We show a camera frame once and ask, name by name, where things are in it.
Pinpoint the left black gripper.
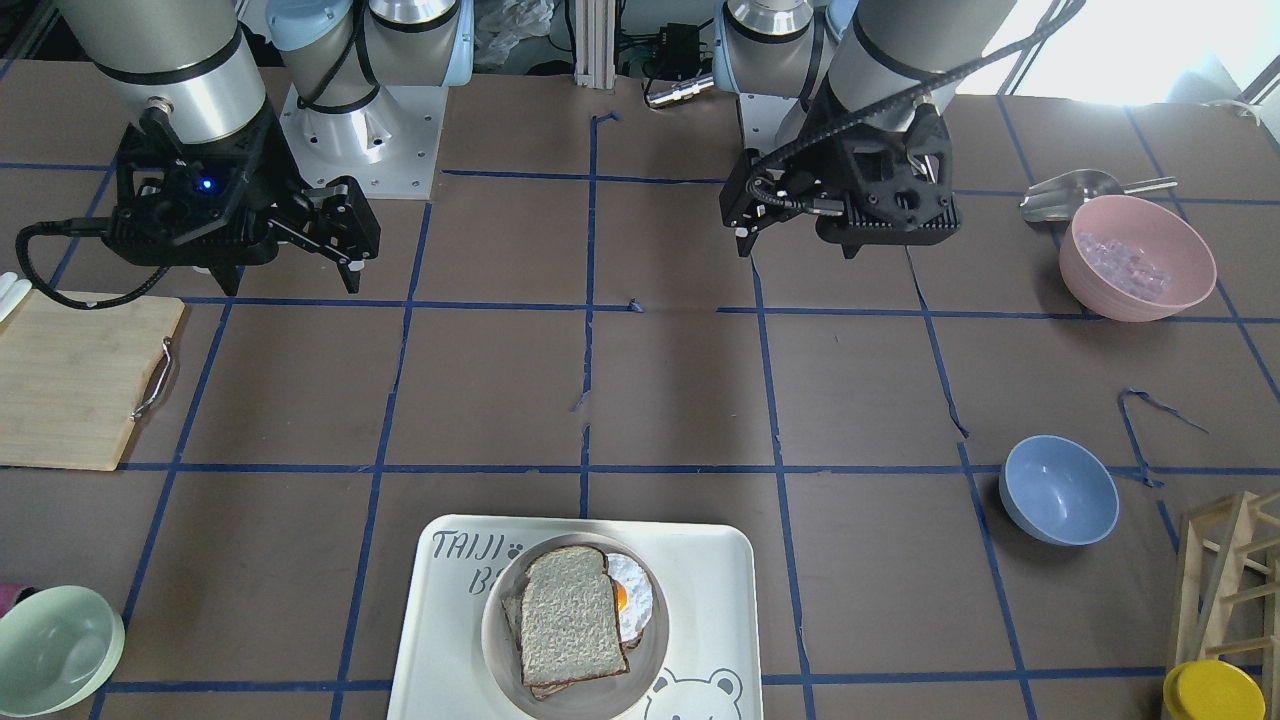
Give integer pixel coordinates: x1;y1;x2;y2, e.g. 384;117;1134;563
719;102;961;260

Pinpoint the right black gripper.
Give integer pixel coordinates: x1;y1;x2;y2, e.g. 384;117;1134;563
102;105;381;297

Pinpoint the bread slice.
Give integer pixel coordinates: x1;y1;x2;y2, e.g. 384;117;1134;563
522;544;617;632
500;594;646;701

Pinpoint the beige round plate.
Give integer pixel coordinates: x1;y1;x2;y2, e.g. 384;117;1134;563
479;532;669;719

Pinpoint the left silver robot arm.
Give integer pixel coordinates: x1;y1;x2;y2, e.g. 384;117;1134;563
712;1;1014;258

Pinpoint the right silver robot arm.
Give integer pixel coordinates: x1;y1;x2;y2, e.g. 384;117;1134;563
41;1;475;296

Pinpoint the bread slice on plate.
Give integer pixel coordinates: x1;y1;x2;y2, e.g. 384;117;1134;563
500;594;646;701

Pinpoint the wooden cutting board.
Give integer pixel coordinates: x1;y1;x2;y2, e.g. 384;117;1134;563
1;291;186;471

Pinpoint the metal scoop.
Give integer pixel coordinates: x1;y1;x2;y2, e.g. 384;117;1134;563
1019;169;1179;224

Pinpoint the pink bowl with ice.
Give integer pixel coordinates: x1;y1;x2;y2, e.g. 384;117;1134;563
1059;195;1219;322

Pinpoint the blue bowl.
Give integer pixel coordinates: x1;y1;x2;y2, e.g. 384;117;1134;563
998;436;1120;547

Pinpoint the fried egg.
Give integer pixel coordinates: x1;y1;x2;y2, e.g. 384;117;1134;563
605;552;655;648

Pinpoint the white bear tray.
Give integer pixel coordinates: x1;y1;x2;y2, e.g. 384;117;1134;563
387;515;764;719

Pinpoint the green bowl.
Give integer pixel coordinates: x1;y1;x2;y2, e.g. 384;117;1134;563
1;585;125;717

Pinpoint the wooden cup rack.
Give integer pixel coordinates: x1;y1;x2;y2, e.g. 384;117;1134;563
1169;492;1277;692

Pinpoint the yellow cup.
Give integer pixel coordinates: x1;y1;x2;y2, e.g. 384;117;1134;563
1162;659;1267;719

